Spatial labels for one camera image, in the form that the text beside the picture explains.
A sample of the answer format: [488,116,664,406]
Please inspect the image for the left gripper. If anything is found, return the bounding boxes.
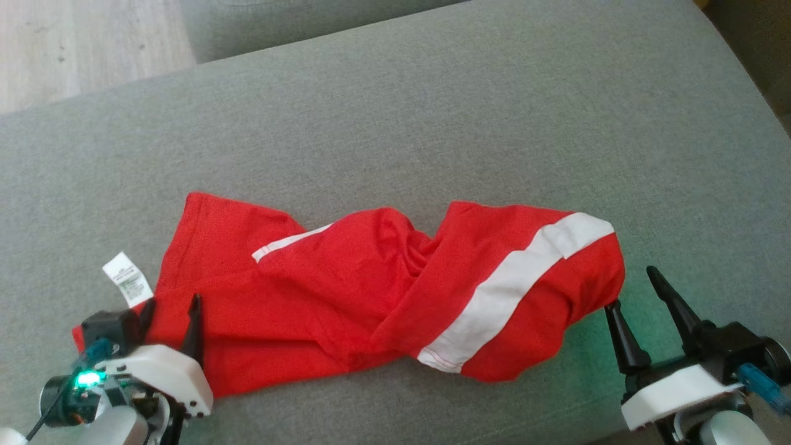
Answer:
[40,294,214,445]

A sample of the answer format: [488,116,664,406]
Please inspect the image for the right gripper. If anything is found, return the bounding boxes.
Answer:
[605,265,752,445]

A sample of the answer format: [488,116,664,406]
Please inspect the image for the red and white garment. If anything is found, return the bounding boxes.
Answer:
[71,192,626,399]

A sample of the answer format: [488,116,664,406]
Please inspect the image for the large grey sofa ottoman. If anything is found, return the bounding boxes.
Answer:
[0,0,791,445]

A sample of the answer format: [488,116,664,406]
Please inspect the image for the blue left cable connector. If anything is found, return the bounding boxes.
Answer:
[85,339,117,367]

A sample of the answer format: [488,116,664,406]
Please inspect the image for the blue cable connector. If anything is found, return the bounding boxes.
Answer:
[85,339,117,367]
[737,363,791,416]

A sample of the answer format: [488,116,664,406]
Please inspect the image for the blue right cable connector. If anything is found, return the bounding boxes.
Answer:
[737,363,791,416]

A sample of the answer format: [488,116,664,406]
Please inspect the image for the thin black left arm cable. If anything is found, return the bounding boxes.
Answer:
[25,365,84,443]

